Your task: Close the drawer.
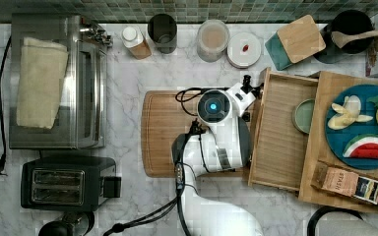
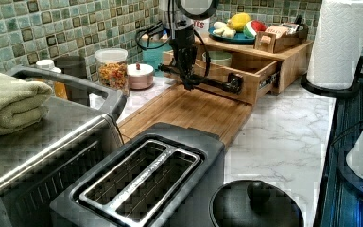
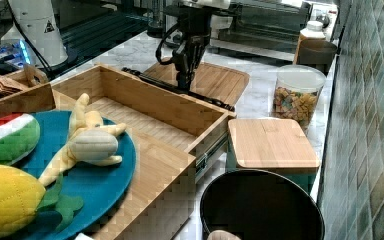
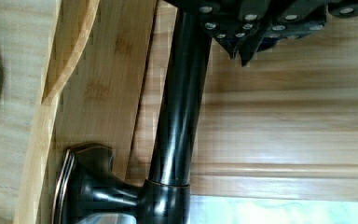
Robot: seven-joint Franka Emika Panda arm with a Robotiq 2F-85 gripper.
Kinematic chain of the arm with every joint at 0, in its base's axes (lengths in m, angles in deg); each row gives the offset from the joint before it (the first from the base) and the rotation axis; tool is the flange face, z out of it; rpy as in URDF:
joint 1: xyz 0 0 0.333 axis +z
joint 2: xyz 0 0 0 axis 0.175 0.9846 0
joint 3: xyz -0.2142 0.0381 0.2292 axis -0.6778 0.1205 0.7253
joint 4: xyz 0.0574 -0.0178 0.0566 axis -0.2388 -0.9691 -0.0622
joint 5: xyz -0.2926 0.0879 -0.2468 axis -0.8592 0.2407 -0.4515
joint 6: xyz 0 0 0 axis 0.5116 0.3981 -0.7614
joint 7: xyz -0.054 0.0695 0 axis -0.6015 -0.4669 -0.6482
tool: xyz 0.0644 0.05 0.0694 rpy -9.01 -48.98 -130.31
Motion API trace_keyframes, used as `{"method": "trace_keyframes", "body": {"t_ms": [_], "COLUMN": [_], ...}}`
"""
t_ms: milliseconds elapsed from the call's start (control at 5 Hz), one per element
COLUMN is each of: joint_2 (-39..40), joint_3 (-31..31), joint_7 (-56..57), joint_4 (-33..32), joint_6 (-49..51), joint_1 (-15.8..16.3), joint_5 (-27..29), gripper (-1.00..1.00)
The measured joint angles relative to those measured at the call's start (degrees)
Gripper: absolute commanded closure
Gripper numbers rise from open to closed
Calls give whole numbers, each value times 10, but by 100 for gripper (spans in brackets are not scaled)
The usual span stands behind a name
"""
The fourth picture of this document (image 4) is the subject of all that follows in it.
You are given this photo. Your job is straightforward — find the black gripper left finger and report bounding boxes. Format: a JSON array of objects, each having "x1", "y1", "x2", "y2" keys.
[{"x1": 164, "y1": 0, "x2": 273, "y2": 60}]

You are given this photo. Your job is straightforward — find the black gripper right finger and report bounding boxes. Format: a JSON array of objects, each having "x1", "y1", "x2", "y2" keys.
[{"x1": 238, "y1": 0, "x2": 358, "y2": 66}]

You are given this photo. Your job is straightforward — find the bamboo drawer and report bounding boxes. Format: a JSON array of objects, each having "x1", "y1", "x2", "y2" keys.
[{"x1": 0, "y1": 0, "x2": 176, "y2": 224}]

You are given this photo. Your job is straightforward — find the bamboo cutting board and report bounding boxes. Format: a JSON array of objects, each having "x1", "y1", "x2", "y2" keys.
[{"x1": 191, "y1": 17, "x2": 358, "y2": 201}]

